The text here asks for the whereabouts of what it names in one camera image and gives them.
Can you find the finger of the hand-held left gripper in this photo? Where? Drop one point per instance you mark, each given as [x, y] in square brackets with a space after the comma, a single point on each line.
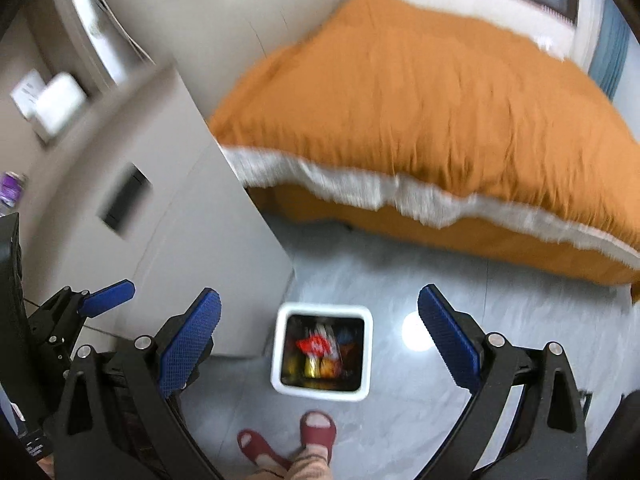
[110, 295]

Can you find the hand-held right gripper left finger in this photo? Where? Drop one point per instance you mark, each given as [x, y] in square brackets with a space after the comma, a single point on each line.
[192, 340]

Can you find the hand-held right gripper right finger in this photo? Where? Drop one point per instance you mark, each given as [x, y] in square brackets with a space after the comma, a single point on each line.
[447, 340]

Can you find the blue plastic bag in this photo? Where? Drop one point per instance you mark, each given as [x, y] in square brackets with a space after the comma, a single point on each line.
[345, 335]

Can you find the red snack bag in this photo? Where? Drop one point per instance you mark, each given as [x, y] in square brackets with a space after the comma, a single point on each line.
[312, 346]

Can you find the white square trash bin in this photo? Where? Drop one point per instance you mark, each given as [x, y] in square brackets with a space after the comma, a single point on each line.
[325, 310]

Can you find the purple plastic packet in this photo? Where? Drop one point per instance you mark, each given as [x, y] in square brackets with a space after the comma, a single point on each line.
[12, 187]

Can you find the red slipper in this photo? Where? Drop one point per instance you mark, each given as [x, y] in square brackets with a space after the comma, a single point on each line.
[257, 450]
[317, 435]

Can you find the red slippers on feet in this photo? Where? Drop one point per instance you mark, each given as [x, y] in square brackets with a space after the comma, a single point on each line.
[310, 467]

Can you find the white bed sheet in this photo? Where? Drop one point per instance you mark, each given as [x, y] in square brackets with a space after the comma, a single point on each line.
[350, 185]

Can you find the white ribbed tissue box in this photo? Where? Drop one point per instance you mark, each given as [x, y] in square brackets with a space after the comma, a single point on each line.
[57, 102]

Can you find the orange blanket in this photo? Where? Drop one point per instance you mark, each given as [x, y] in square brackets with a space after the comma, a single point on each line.
[425, 110]

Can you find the beige padded headboard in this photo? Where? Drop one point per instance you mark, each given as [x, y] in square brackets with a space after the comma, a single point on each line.
[225, 10]

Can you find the blue curtain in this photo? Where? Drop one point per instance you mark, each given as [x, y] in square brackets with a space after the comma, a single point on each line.
[610, 45]

